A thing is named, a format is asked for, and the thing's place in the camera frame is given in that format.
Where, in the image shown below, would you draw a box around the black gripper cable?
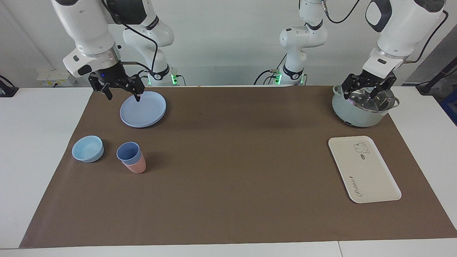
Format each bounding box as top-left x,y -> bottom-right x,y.
321,0 -> 449,65
101,0 -> 158,75

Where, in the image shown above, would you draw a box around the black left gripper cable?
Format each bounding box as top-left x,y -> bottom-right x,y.
321,0 -> 449,65

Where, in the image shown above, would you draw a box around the white power strip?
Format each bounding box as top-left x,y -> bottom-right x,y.
37,69 -> 77,87

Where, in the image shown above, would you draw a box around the brown table mat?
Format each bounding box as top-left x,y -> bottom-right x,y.
19,85 -> 457,248

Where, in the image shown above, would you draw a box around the blue crate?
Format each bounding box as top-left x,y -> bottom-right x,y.
441,89 -> 457,126

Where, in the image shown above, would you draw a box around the light blue bowl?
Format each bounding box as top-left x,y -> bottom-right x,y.
72,135 -> 104,163

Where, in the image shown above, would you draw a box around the light blue plate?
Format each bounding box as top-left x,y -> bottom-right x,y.
120,91 -> 167,128

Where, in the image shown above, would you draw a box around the pink cup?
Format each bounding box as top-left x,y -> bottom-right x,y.
121,150 -> 147,174

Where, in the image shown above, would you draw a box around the black clamp stand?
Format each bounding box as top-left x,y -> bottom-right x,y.
0,75 -> 19,97

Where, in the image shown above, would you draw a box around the black pole stand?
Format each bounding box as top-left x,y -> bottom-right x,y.
416,59 -> 457,95

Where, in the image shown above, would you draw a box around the black base cables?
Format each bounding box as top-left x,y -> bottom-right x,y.
254,54 -> 287,86

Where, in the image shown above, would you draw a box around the blue ribbed cup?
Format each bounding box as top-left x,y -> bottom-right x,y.
116,142 -> 142,165

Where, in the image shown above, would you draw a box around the cream tray with bear print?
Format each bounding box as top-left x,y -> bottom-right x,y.
328,136 -> 402,204

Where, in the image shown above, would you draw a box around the pale green cooking pot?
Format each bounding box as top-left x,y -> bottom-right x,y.
332,85 -> 400,128

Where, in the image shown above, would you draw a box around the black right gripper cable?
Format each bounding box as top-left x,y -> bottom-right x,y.
101,0 -> 158,75

